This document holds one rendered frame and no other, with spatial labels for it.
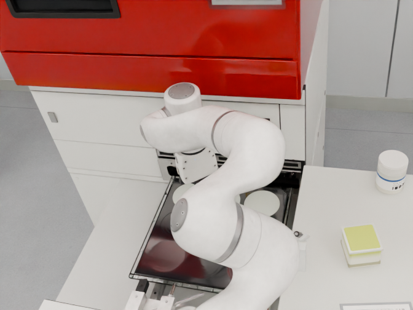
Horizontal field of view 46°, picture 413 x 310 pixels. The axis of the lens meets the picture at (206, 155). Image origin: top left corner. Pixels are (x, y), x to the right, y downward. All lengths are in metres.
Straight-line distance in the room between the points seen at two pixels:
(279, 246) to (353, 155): 2.09
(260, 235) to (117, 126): 0.84
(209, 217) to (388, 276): 0.59
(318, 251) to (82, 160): 0.86
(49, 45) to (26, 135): 2.17
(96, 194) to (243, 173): 1.11
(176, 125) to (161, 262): 0.44
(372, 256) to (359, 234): 0.05
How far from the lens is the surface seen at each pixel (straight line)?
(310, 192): 1.34
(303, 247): 1.12
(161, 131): 1.05
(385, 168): 1.29
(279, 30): 1.11
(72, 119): 1.57
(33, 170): 3.19
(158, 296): 1.33
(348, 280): 1.18
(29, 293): 2.59
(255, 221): 0.77
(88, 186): 1.79
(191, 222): 0.72
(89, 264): 1.49
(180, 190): 1.47
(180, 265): 1.30
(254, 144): 0.79
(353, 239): 1.16
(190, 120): 1.01
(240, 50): 1.15
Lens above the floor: 1.96
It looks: 43 degrees down
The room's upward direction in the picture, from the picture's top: 11 degrees counter-clockwise
